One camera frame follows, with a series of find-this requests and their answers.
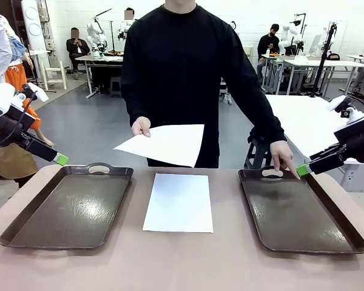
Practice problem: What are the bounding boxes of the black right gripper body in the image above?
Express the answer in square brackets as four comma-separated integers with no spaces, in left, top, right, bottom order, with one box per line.
[334,119,364,164]

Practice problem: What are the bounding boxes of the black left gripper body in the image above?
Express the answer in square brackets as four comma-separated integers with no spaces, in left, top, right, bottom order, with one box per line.
[0,104,36,143]

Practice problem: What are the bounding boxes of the white A4 paper sheet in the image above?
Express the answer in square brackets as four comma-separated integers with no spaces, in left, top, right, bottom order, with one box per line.
[112,124,205,169]
[143,173,214,234]

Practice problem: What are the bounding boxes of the person's left forearm black sleeve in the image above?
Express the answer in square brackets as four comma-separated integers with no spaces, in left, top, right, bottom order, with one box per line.
[239,90,288,146]

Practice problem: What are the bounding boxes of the person's right forearm black sleeve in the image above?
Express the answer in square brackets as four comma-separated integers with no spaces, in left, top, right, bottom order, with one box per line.
[120,81,149,122]

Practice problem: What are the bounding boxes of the person's left hand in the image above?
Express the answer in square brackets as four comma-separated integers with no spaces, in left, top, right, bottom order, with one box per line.
[269,139,301,180]

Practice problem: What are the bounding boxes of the person's right hand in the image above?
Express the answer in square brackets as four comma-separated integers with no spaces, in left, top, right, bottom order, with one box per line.
[131,116,152,138]

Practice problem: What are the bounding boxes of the large white table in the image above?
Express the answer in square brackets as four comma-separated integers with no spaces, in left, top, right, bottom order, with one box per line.
[265,93,364,192]

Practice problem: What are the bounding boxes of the brown plastic serving tray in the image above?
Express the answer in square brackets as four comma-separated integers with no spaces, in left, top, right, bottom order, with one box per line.
[237,166,364,255]
[0,162,134,251]

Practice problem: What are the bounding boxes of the white wooden stool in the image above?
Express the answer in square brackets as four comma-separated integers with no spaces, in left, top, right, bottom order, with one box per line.
[43,59,68,91]

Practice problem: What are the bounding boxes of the black plastic step stool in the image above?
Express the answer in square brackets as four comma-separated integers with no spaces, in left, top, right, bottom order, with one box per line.
[244,138,275,170]

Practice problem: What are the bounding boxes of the black bag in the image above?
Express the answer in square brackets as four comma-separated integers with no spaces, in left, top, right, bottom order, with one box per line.
[247,126,261,144]

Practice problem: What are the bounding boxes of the white workshop desk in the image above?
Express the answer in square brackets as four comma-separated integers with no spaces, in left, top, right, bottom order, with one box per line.
[261,53,285,95]
[283,59,364,99]

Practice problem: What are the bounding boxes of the black tripod stand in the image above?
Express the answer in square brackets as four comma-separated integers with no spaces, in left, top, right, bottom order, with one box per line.
[309,22,337,98]

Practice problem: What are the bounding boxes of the white tower air conditioner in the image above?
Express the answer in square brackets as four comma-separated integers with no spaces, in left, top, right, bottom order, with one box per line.
[20,0,47,51]

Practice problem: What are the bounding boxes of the grey plastic stool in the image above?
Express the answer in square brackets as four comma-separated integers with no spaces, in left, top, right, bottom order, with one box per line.
[110,75,123,98]

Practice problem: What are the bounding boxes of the seated person black jacket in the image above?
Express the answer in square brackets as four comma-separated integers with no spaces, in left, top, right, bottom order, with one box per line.
[66,27,91,80]

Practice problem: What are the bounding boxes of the grey topped workshop desk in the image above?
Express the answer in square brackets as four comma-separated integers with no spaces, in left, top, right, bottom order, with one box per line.
[77,54,124,99]

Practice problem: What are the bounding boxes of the seated person black clothes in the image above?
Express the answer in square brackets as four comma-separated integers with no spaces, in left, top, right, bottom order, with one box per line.
[256,23,281,85]

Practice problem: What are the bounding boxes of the standing person white shirt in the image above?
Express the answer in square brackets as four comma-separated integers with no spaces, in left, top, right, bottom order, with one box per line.
[123,7,139,31]

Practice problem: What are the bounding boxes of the person in black sweater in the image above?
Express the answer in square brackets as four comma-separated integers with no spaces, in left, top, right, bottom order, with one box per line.
[120,0,261,169]

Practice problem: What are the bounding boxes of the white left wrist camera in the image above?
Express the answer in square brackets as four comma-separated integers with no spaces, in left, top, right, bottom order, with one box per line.
[21,82,50,102]

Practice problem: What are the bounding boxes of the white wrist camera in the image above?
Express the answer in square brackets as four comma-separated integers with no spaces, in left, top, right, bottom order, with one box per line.
[327,95,364,125]
[21,82,50,102]

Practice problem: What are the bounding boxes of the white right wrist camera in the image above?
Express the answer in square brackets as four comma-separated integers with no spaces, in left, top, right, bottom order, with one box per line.
[327,95,364,125]

